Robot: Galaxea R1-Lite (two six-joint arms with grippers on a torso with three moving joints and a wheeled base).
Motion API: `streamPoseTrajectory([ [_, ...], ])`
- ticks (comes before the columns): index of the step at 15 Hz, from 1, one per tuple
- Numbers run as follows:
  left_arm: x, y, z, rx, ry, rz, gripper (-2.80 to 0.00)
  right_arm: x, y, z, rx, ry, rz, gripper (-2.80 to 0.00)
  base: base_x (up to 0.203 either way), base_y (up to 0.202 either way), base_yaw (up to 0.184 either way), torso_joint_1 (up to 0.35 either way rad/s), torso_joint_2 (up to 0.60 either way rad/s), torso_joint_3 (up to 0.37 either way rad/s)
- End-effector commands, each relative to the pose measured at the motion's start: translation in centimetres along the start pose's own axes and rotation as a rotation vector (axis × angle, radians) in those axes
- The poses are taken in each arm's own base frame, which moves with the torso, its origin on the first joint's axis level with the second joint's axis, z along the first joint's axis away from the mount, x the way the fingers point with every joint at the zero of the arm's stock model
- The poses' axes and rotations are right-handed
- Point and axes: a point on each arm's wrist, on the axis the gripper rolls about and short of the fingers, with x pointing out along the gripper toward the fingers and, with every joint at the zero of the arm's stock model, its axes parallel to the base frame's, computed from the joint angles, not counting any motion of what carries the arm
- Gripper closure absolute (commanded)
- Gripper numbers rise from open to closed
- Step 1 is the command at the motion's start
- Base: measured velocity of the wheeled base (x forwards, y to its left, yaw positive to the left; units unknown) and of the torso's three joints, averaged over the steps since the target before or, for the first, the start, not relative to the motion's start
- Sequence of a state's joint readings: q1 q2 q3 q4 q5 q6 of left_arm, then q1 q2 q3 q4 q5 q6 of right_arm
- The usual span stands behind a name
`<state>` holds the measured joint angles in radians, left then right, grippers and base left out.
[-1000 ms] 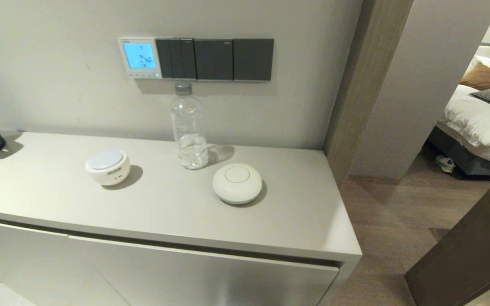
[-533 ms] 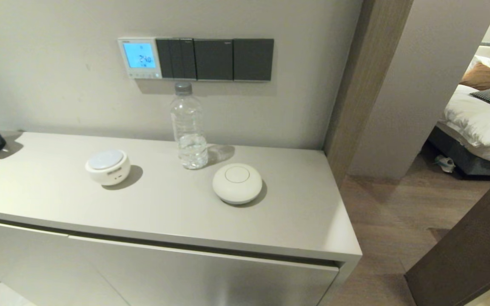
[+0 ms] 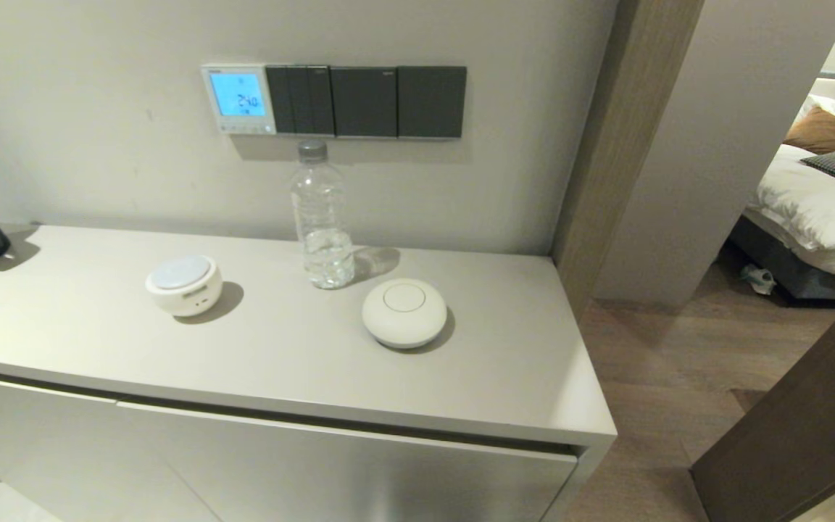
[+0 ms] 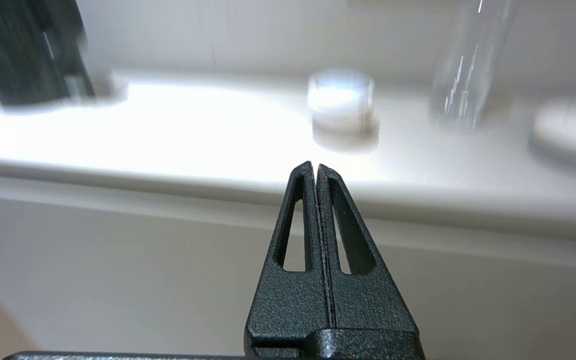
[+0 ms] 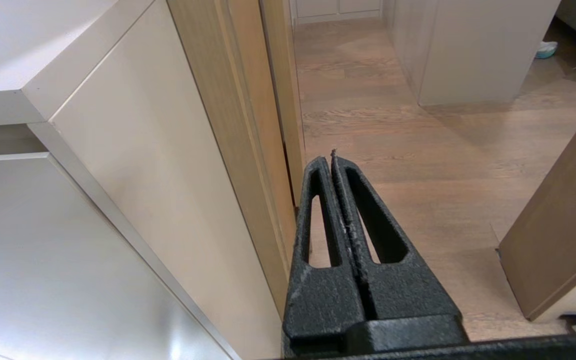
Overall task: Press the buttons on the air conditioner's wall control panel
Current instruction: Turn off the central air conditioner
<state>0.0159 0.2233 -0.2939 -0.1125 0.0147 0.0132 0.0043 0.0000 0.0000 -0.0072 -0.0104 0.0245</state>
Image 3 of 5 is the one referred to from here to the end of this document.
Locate white wall thermostat panel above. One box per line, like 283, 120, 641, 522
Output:
200, 64, 277, 136

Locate white round dome device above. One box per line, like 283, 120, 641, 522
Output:
362, 278, 448, 350

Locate clear plastic water bottle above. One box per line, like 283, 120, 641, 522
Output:
291, 139, 355, 290

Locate beige cabinet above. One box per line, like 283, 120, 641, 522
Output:
0, 223, 618, 522

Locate beige cabinet door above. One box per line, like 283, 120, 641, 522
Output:
117, 402, 578, 522
0, 373, 219, 522

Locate white round device bluish lid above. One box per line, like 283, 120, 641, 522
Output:
145, 254, 223, 318

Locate white shoe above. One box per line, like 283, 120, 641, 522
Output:
742, 263, 777, 296

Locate dark bed base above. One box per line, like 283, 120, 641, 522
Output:
726, 214, 835, 302

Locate bed with white duvet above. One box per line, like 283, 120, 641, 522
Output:
744, 141, 835, 280

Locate dark brown wooden door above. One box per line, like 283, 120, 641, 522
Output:
689, 275, 835, 522

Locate brown pillow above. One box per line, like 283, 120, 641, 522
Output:
784, 107, 835, 155

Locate white pillow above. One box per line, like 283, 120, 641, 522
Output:
794, 93, 835, 128

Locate dark grey single switch panel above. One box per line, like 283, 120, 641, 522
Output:
396, 65, 468, 139
329, 67, 399, 138

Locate dark grey triple switch panel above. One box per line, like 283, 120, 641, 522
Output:
265, 65, 336, 136

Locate wooden door frame post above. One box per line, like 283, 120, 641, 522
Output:
552, 0, 705, 320

